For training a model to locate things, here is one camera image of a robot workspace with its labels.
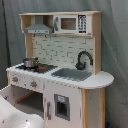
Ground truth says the white oven door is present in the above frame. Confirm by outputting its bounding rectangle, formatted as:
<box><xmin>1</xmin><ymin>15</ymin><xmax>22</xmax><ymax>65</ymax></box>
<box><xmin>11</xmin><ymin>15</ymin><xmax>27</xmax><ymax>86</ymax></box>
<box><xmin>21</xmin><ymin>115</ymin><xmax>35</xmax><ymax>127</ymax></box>
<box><xmin>0</xmin><ymin>85</ymin><xmax>13</xmax><ymax>101</ymax></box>

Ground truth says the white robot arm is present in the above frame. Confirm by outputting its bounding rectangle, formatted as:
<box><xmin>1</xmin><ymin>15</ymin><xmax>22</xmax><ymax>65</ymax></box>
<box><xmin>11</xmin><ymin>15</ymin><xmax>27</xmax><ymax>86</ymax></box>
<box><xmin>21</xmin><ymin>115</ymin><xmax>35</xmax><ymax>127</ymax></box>
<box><xmin>0</xmin><ymin>96</ymin><xmax>44</xmax><ymax>128</ymax></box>

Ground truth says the wooden toy kitchen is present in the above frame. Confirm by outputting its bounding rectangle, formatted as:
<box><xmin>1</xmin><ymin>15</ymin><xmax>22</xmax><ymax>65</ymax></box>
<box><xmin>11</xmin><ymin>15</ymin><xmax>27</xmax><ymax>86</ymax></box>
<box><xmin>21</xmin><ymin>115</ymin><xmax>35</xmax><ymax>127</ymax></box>
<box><xmin>5</xmin><ymin>10</ymin><xmax>115</xmax><ymax>128</ymax></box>

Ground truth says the grey toy sink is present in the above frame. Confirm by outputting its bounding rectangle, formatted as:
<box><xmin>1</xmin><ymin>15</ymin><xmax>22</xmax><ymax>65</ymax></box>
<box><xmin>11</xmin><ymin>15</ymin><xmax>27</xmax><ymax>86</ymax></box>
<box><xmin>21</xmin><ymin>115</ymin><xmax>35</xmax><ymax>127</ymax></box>
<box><xmin>52</xmin><ymin>68</ymin><xmax>92</xmax><ymax>81</ymax></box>

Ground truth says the black toy faucet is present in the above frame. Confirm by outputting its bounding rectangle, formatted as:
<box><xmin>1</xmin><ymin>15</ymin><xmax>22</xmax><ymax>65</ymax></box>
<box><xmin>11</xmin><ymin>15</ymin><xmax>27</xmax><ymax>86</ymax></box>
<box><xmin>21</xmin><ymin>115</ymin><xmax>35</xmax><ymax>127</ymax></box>
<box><xmin>75</xmin><ymin>51</ymin><xmax>93</xmax><ymax>70</ymax></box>

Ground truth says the black toy stovetop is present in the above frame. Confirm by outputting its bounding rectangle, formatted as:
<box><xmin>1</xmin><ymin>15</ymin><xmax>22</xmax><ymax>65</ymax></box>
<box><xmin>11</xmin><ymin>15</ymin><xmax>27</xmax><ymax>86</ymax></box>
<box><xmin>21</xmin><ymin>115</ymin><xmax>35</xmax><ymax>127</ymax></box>
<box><xmin>18</xmin><ymin>63</ymin><xmax>55</xmax><ymax>74</ymax></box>

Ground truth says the small metal pot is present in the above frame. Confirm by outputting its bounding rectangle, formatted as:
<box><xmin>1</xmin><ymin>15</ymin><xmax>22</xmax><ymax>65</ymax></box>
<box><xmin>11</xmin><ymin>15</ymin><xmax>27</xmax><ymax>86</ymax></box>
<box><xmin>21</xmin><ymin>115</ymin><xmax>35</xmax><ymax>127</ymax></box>
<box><xmin>23</xmin><ymin>57</ymin><xmax>38</xmax><ymax>68</ymax></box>

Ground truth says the red stove knob right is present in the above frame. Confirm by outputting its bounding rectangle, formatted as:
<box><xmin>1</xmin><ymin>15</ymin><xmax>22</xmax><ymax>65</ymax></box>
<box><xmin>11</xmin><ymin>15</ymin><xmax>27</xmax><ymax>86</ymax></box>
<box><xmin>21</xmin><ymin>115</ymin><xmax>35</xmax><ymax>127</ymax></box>
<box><xmin>30</xmin><ymin>81</ymin><xmax>37</xmax><ymax>87</ymax></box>

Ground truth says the red stove knob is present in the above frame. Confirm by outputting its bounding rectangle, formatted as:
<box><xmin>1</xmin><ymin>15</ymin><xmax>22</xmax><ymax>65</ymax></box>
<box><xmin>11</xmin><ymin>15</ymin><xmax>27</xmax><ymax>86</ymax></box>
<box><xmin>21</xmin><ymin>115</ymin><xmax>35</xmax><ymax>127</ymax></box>
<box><xmin>30</xmin><ymin>81</ymin><xmax>37</xmax><ymax>87</ymax></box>
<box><xmin>12</xmin><ymin>77</ymin><xmax>18</xmax><ymax>82</ymax></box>

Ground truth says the white dishwasher door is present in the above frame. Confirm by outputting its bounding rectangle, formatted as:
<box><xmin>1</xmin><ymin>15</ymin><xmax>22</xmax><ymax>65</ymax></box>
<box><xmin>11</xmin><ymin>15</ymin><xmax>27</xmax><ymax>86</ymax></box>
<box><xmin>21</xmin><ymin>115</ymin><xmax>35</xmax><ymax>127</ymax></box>
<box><xmin>44</xmin><ymin>81</ymin><xmax>82</xmax><ymax>128</ymax></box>

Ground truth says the white toy microwave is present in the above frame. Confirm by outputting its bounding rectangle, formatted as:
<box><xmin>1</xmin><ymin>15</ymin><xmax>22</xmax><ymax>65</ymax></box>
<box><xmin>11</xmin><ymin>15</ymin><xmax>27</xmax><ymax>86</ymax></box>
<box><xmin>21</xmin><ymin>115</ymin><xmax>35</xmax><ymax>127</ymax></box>
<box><xmin>54</xmin><ymin>15</ymin><xmax>91</xmax><ymax>34</ymax></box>

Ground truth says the grey range hood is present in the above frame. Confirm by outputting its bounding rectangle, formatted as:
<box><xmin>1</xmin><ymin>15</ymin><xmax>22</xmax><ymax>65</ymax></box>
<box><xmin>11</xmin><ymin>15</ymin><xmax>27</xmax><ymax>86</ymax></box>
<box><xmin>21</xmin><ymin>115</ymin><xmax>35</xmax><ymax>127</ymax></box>
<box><xmin>24</xmin><ymin>16</ymin><xmax>52</xmax><ymax>34</ymax></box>

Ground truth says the red stove knob left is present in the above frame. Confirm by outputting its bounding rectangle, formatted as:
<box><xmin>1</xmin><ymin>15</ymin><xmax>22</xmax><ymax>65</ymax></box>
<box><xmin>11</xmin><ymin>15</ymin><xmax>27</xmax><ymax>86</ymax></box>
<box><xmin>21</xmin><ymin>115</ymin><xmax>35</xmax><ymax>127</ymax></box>
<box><xmin>12</xmin><ymin>77</ymin><xmax>18</xmax><ymax>82</ymax></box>

